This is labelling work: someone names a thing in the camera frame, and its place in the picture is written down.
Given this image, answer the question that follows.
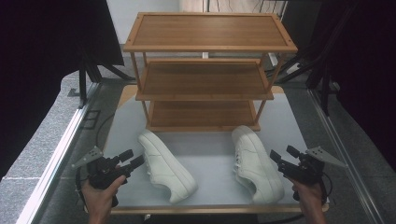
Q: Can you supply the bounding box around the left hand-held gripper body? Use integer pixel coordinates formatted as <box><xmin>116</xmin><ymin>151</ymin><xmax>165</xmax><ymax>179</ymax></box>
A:
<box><xmin>71</xmin><ymin>146</ymin><xmax>132</xmax><ymax>190</ymax></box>

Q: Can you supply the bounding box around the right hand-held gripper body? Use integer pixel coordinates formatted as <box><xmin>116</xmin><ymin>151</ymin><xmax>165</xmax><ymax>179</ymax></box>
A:
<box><xmin>277</xmin><ymin>146</ymin><xmax>348</xmax><ymax>185</ymax></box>

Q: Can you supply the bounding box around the white sneaker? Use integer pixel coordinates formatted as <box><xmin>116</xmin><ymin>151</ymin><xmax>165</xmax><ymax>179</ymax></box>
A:
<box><xmin>137</xmin><ymin>129</ymin><xmax>199</xmax><ymax>205</ymax></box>
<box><xmin>231</xmin><ymin>124</ymin><xmax>286</xmax><ymax>204</ymax></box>

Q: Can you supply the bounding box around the three-tier wooden shoe rack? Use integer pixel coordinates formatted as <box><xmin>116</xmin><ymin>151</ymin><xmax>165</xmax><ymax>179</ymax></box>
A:
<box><xmin>122</xmin><ymin>11</ymin><xmax>299</xmax><ymax>133</ymax></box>

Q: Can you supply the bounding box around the person's right hand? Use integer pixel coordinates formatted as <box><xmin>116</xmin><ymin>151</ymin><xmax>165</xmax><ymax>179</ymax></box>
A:
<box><xmin>283</xmin><ymin>175</ymin><xmax>325</xmax><ymax>217</ymax></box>

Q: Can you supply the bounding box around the person's left hand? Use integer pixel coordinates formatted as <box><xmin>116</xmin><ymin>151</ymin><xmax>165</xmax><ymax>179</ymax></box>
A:
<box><xmin>80</xmin><ymin>175</ymin><xmax>127</xmax><ymax>219</ymax></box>

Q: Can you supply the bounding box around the black metal stand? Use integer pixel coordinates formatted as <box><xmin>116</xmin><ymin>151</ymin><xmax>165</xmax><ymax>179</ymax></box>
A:
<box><xmin>77</xmin><ymin>46</ymin><xmax>138</xmax><ymax>110</ymax></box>
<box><xmin>264</xmin><ymin>6</ymin><xmax>359</xmax><ymax>117</ymax></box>

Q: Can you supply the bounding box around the black curtain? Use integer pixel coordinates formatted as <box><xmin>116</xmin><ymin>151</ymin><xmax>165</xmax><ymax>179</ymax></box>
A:
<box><xmin>0</xmin><ymin>0</ymin><xmax>125</xmax><ymax>182</ymax></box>
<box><xmin>279</xmin><ymin>0</ymin><xmax>396</xmax><ymax>173</ymax></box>

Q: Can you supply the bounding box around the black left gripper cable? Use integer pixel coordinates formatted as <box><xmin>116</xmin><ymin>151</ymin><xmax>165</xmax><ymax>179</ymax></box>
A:
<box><xmin>75</xmin><ymin>167</ymin><xmax>90</xmax><ymax>206</ymax></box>

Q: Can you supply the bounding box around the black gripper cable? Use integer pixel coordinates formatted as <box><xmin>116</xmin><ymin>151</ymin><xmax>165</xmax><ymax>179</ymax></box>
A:
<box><xmin>75</xmin><ymin>167</ymin><xmax>90</xmax><ymax>206</ymax></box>
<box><xmin>320</xmin><ymin>172</ymin><xmax>333</xmax><ymax>204</ymax></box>

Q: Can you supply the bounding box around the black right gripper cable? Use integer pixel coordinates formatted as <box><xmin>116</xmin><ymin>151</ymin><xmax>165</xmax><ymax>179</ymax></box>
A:
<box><xmin>320</xmin><ymin>172</ymin><xmax>333</xmax><ymax>204</ymax></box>

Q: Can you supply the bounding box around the thin black cable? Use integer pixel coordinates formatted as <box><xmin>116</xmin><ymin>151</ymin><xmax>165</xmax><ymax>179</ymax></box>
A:
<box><xmin>95</xmin><ymin>113</ymin><xmax>117</xmax><ymax>151</ymax></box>

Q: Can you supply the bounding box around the aluminium rail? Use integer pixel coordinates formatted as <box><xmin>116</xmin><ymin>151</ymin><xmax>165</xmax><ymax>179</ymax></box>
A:
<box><xmin>16</xmin><ymin>81</ymin><xmax>103</xmax><ymax>224</ymax></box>
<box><xmin>306</xmin><ymin>88</ymin><xmax>388</xmax><ymax>224</ymax></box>

